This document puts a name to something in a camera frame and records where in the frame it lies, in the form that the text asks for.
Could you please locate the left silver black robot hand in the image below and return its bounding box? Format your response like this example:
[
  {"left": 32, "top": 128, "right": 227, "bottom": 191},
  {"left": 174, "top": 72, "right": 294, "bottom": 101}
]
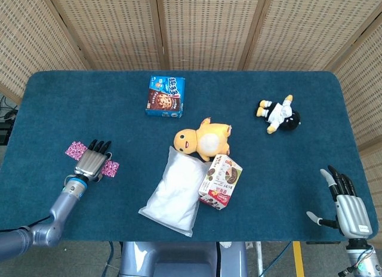
[{"left": 73, "top": 138, "right": 113, "bottom": 182}]

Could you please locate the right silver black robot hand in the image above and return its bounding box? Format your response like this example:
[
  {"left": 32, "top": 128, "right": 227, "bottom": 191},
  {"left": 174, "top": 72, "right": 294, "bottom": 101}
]
[{"left": 306, "top": 165, "right": 374, "bottom": 239}]

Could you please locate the pink patterned square card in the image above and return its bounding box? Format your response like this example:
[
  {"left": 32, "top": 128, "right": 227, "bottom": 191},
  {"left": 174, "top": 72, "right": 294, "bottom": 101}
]
[
  {"left": 100, "top": 160, "right": 121, "bottom": 178},
  {"left": 64, "top": 140, "right": 90, "bottom": 162}
]

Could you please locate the white plastic bag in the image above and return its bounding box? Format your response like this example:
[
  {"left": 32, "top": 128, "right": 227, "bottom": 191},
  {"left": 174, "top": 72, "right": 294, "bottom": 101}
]
[{"left": 138, "top": 145, "right": 211, "bottom": 238}]

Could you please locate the blue chocolate cookie box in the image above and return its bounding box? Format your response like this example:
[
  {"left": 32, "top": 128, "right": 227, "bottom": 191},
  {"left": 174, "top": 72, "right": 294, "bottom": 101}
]
[{"left": 145, "top": 75, "right": 186, "bottom": 119}]

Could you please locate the white metal stand leg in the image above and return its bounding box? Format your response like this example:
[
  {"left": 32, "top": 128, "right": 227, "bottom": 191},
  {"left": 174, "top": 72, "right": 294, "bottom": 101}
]
[{"left": 255, "top": 241, "right": 264, "bottom": 277}]

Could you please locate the yellow plush dinosaur toy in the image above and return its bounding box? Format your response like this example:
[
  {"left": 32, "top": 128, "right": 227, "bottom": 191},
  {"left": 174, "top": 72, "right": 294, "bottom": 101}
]
[{"left": 174, "top": 117, "right": 233, "bottom": 162}]

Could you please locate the black penguin plush toy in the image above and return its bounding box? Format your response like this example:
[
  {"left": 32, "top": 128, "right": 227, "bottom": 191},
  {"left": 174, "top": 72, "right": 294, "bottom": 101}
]
[{"left": 254, "top": 94, "right": 302, "bottom": 135}]

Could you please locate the grey robot torso base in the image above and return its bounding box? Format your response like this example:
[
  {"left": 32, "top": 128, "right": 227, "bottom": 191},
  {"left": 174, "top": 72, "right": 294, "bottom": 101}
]
[{"left": 119, "top": 241, "right": 248, "bottom": 277}]

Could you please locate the white red snack box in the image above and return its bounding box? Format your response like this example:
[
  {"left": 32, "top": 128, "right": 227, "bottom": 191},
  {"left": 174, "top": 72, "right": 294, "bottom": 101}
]
[{"left": 198, "top": 153, "right": 244, "bottom": 211}]

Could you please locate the woven bamboo folding screen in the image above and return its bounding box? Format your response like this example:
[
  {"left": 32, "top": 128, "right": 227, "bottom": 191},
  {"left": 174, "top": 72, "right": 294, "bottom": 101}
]
[{"left": 0, "top": 0, "right": 382, "bottom": 206}]

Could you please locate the blue cable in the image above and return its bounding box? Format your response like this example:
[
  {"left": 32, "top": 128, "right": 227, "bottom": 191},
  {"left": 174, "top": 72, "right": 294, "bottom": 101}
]
[
  {"left": 262, "top": 241, "right": 292, "bottom": 277},
  {"left": 103, "top": 241, "right": 116, "bottom": 277}
]

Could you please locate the black cable bundle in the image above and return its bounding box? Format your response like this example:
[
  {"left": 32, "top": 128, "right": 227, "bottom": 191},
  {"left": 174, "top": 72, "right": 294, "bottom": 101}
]
[{"left": 0, "top": 94, "right": 19, "bottom": 146}]

